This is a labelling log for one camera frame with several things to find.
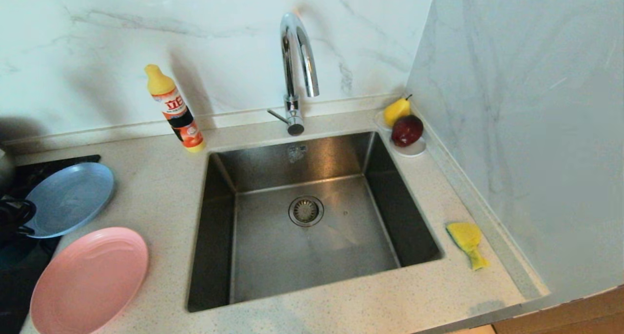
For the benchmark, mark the round metal drain strainer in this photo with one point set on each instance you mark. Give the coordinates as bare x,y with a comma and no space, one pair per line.
305,210

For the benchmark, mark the chrome gooseneck faucet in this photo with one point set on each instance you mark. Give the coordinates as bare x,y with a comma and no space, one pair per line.
292,46

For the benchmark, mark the blue-grey plate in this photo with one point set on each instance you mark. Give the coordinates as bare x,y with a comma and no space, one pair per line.
70,200

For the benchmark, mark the black glass cooktop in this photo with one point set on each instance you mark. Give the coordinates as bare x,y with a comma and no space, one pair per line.
19,275

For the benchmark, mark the stainless steel sink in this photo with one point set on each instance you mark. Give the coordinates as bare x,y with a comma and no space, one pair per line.
273,270

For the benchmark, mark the pink plate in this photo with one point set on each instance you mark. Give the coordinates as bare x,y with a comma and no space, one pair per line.
90,280

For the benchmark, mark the yellow pear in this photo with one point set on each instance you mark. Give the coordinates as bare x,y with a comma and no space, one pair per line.
396,110

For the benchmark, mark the dark red apple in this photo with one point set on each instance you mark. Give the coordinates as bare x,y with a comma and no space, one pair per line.
407,130

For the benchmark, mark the small white dish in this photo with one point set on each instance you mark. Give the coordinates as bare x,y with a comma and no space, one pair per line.
414,151

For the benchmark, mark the yellow green sponge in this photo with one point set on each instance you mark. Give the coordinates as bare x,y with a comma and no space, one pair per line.
465,236

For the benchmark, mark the yellow-capped detergent bottle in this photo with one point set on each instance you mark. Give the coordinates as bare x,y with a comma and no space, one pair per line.
176,112

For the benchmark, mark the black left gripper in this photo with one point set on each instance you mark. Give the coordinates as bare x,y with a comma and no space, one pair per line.
9,217

